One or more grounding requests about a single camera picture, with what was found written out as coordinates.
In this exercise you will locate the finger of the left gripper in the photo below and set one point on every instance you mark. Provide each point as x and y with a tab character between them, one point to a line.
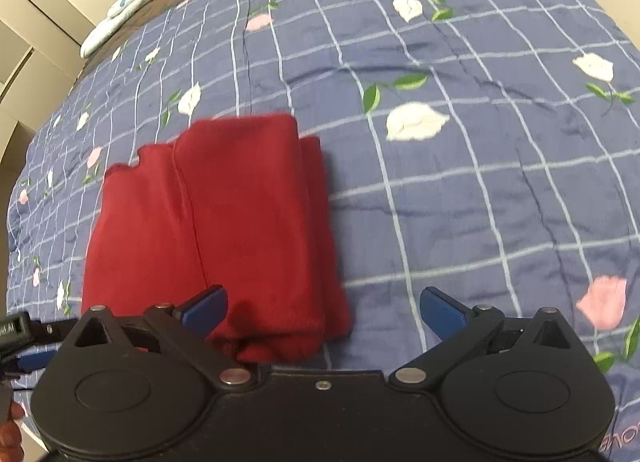
36	361

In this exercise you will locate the left hand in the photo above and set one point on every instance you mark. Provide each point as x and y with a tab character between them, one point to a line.
11	437

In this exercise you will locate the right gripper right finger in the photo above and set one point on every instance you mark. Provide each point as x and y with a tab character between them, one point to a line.
507	385

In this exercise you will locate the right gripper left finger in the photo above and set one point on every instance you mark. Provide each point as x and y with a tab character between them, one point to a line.
122	387

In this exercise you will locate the red sweater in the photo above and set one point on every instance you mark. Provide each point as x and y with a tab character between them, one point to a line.
239	203

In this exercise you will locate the beige window cabinet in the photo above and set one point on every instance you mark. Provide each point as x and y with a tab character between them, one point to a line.
40	61

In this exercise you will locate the blue floral plaid quilt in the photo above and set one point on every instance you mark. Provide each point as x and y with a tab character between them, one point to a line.
489	148

